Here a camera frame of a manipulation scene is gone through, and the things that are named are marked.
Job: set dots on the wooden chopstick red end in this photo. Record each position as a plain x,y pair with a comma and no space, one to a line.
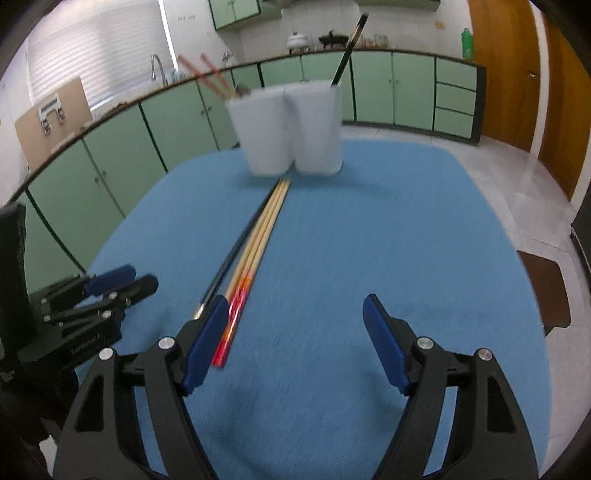
268,235
261,240
217,74
258,230
196,74

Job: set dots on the green wall cabinets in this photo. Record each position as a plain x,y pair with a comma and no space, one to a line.
235,11

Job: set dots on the green bottle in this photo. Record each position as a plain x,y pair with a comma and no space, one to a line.
468,44

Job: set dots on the glass jars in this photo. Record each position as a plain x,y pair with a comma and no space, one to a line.
375,40

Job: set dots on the plain wooden door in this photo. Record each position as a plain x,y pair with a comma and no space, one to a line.
568,115

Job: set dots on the blue table mat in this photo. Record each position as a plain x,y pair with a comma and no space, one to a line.
346,254

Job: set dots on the green base cabinets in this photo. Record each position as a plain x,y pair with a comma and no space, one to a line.
138,138

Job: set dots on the white mounted device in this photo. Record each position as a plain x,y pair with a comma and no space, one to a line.
51,113

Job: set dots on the metal faucet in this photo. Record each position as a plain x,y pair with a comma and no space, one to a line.
159,69

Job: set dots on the brown floor mat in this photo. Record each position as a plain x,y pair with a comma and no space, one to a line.
547,295

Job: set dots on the black wok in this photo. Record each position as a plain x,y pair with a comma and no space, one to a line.
333,40

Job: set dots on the white window blind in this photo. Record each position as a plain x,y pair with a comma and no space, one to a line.
101,46

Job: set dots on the white cooking pot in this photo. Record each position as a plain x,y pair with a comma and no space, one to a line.
297,40

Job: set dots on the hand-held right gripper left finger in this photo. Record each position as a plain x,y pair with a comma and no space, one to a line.
203,344

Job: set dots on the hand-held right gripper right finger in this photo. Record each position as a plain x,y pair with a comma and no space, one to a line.
385,344

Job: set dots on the white plastic container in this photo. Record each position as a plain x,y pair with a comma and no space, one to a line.
316,129
263,134

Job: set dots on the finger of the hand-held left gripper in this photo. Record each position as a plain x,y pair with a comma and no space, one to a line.
111,277
136,288

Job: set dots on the black chopstick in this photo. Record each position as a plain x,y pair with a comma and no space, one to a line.
351,46
240,242

